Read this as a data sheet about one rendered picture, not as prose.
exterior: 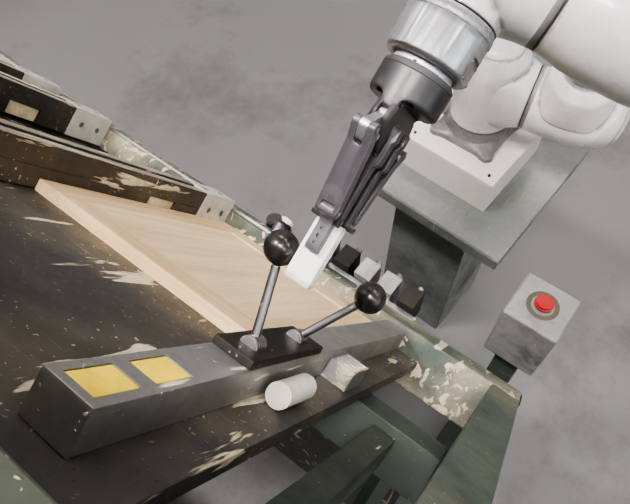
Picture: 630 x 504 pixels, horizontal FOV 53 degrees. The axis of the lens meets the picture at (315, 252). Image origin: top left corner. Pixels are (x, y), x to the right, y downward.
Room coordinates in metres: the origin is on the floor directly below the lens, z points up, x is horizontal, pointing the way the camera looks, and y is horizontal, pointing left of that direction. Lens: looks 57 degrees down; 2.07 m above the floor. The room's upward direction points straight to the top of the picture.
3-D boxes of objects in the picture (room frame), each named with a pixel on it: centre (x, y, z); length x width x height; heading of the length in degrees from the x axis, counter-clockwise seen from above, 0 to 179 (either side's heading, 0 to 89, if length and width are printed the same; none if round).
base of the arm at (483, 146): (1.18, -0.41, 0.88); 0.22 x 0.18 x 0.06; 51
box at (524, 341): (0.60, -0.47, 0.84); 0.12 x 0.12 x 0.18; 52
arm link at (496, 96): (1.16, -0.43, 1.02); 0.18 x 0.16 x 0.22; 64
